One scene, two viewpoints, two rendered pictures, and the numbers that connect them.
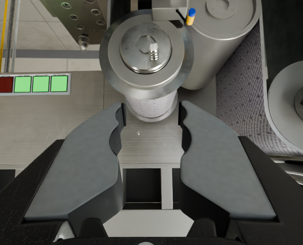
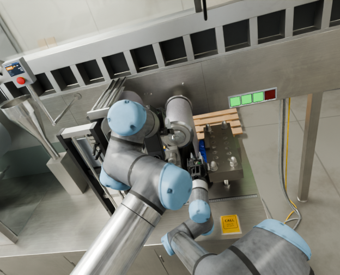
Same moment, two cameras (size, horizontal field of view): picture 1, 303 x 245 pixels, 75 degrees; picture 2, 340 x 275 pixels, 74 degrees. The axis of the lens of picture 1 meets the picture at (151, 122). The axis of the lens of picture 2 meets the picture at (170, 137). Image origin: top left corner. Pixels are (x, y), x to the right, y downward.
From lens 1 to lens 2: 0.69 m
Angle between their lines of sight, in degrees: 30
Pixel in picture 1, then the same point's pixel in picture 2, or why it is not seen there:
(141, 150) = (178, 74)
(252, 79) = not seen: hidden behind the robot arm
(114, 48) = (187, 135)
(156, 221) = (159, 34)
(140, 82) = (176, 126)
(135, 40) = (180, 139)
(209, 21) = not seen: hidden behind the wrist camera
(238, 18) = not seen: hidden behind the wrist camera
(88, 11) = (216, 141)
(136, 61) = (178, 133)
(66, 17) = (229, 137)
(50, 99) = (239, 91)
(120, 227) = (181, 24)
